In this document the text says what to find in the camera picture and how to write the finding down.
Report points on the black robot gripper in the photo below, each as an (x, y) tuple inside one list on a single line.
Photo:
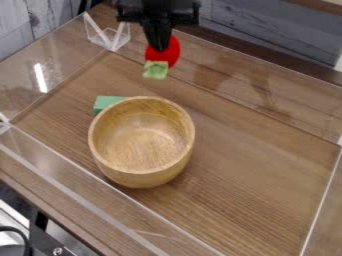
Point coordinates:
[(180, 12)]

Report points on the red plush strawberry green leaves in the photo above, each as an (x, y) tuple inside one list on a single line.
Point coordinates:
[(160, 61)]

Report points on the green rectangular block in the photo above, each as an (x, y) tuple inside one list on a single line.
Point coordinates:
[(102, 102)]

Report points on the wooden bowl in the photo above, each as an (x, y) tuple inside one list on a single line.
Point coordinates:
[(140, 139)]

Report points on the clear acrylic corner bracket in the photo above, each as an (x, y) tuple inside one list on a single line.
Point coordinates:
[(108, 38)]

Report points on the clear acrylic tray wall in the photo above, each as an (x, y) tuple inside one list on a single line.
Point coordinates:
[(259, 193)]

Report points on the black table leg bracket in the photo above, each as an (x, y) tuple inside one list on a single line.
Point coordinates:
[(44, 245)]

